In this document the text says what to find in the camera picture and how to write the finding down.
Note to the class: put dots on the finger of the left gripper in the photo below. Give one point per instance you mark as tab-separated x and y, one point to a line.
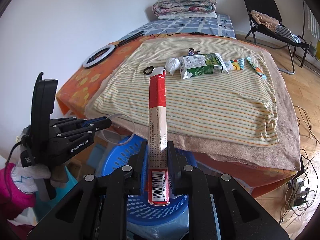
66	124
97	123

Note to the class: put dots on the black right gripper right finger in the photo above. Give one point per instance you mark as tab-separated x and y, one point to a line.
219	207

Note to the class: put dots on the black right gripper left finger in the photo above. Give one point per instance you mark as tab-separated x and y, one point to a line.
96	207

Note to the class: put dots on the red white carton box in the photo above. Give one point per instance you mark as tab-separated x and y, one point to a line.
158	174

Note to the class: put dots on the white paper ball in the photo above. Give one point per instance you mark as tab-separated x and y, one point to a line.
172	65

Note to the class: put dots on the green white milk carton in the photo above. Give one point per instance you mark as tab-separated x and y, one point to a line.
200	64

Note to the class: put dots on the brown snack wrapper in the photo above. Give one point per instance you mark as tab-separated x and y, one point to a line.
192	51

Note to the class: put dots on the light blue toothpaste tube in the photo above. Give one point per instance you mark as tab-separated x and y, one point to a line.
256	68

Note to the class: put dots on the white colourful tube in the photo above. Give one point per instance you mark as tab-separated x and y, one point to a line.
236	64

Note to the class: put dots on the orange floral bed sheet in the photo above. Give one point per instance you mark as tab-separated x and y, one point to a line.
77	92

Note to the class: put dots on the pink white cloth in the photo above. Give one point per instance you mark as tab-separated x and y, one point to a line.
18	188

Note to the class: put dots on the beige fleece blanket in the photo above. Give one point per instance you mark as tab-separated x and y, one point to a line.
284	155

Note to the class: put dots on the striped yellow towel blanket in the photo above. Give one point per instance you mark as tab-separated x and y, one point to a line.
237	107

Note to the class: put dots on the folded floral quilt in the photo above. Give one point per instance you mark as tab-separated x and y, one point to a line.
164	7

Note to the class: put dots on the blue checkered bed sheet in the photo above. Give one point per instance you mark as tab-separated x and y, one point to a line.
220	25

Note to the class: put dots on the yellow crate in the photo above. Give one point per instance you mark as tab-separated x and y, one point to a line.
317	55

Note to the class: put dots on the black folding chair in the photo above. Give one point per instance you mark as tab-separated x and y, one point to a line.
269	7

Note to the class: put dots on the clothes on chair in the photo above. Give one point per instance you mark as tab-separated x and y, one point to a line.
274	25

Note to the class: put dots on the striped hanging towel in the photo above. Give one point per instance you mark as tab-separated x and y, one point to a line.
313	25

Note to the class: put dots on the white ring light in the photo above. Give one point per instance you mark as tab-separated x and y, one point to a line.
99	56

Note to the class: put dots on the black ring light tripod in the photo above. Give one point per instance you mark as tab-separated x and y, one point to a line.
131	38

